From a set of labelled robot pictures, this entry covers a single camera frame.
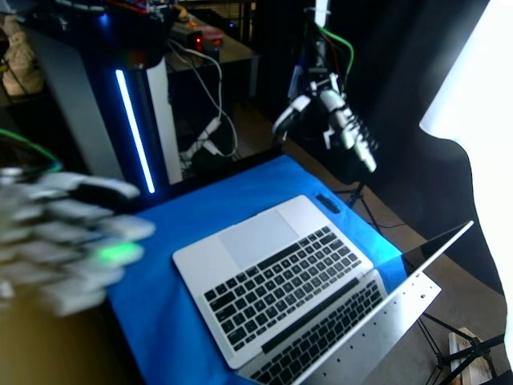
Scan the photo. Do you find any silver laptop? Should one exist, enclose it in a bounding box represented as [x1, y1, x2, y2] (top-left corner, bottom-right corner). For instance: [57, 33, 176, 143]
[172, 193, 475, 385]

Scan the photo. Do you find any black backdrop curtain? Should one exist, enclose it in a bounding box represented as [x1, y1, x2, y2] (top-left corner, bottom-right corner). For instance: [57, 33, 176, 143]
[256, 0, 513, 298]

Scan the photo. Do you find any thin black light stand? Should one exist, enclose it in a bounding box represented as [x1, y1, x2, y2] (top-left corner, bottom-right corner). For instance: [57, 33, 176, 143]
[343, 180, 402, 234]

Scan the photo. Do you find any small black oblong object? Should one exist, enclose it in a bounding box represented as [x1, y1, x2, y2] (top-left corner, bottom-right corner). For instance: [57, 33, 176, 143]
[314, 192, 342, 215]

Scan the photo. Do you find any grey side table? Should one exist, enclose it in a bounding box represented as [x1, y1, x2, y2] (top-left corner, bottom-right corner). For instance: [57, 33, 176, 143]
[176, 11, 262, 102]

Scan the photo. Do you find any white power strip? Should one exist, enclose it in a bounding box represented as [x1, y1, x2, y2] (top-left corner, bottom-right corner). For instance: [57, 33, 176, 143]
[179, 115, 222, 156]

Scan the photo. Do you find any bright white light panel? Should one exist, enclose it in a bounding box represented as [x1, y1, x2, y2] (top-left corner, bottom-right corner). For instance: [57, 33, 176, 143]
[418, 0, 513, 298]

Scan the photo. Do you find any blue cloth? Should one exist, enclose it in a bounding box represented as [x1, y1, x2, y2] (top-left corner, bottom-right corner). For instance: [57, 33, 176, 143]
[105, 153, 406, 385]

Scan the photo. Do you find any black power supply red display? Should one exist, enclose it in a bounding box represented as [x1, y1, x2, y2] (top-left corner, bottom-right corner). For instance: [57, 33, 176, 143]
[169, 22, 221, 53]

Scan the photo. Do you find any robot body column with light strip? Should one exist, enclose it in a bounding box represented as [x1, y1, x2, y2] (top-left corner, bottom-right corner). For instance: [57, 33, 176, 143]
[23, 0, 186, 197]

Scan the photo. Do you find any silver perforated metal plate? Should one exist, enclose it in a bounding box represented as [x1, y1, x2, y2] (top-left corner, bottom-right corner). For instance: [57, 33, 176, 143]
[298, 269, 443, 385]

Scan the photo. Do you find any pale wooden block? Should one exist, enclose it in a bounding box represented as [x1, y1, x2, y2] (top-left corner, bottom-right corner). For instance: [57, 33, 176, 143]
[446, 326, 495, 385]

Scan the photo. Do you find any black tripod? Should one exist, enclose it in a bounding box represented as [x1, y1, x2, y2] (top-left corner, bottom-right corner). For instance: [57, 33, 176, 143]
[416, 311, 513, 385]

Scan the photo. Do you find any pale plush figure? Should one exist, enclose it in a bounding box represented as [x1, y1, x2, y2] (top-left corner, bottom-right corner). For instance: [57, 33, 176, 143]
[1, 18, 44, 98]

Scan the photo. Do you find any white cable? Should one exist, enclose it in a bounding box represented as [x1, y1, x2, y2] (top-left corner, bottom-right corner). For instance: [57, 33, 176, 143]
[165, 38, 240, 158]

